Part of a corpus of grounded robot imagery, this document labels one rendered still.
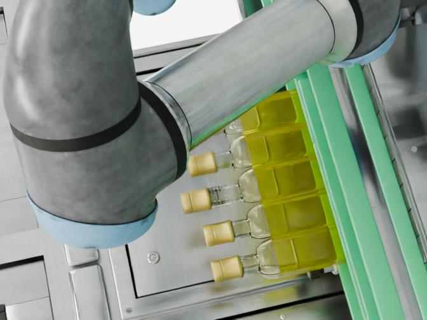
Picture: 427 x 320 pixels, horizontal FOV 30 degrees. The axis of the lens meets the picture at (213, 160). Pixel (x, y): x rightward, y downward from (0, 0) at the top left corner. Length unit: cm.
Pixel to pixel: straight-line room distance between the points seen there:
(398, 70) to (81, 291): 63
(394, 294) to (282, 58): 41
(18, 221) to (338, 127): 61
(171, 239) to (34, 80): 76
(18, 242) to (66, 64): 81
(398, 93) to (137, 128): 57
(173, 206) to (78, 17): 77
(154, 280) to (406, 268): 44
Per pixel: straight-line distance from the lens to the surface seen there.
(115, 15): 68
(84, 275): 137
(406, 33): 124
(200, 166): 126
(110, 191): 70
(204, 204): 124
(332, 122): 117
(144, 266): 136
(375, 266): 112
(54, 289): 140
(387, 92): 119
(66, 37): 65
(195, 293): 135
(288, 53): 86
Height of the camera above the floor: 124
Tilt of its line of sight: 5 degrees down
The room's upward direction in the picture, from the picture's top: 102 degrees counter-clockwise
